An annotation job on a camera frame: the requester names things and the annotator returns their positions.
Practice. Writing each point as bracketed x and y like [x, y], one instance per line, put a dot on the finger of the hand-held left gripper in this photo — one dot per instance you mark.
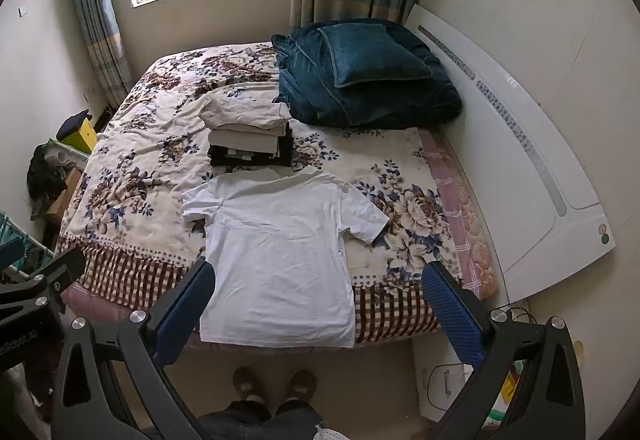
[55, 272]
[10, 251]

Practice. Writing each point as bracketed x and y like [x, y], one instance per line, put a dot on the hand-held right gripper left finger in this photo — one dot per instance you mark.
[184, 315]

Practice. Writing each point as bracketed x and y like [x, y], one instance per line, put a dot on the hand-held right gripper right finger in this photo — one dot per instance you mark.
[452, 320]

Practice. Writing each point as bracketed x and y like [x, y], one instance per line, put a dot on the white t-shirt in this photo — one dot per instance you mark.
[280, 260]

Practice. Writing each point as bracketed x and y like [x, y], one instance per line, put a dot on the black folded clothes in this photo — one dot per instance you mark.
[225, 159]

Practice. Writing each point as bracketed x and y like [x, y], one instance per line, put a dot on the teal drying rack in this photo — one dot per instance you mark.
[15, 225]

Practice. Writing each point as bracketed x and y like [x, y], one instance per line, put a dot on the white flat box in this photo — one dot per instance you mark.
[440, 387]

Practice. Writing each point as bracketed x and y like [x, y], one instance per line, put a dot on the cardboard box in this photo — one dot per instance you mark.
[67, 196]

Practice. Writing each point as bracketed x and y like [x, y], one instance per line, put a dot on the black clothing pile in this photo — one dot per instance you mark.
[45, 180]

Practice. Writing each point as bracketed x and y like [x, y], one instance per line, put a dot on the floral plush blanket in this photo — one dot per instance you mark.
[140, 180]

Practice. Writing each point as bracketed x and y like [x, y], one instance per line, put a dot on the dark grey pants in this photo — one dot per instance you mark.
[260, 422]

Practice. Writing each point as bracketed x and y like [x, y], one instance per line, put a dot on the yellow box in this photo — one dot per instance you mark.
[82, 139]

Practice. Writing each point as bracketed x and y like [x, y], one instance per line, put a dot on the dark cap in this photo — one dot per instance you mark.
[72, 122]

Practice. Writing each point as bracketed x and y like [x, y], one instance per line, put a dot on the white headboard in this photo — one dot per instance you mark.
[500, 145]

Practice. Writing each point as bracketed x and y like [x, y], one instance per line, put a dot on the beige folded garment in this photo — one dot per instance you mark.
[245, 140]

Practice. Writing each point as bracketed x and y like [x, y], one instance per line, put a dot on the cream folded shirt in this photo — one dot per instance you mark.
[240, 113]

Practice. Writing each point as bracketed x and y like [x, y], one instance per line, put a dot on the teal comforter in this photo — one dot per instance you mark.
[375, 105]

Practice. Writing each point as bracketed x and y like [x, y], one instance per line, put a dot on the teal pillow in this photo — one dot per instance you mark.
[370, 55]

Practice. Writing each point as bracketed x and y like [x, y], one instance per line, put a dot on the wall outlet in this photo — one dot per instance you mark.
[89, 94]

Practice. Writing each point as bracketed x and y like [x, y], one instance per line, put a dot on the wall switch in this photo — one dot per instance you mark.
[22, 11]

